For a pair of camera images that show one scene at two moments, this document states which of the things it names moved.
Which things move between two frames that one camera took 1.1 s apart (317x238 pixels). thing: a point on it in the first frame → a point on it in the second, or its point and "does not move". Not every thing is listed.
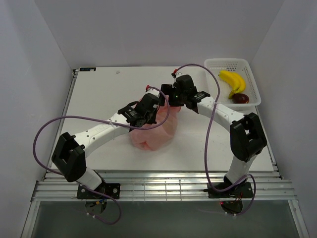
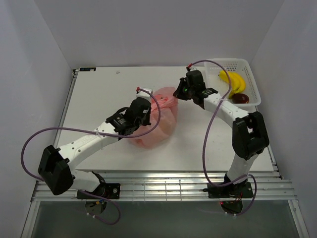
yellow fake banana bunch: (236, 82) does not move
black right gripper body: (176, 99) → (184, 92)
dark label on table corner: (87, 69) does not move
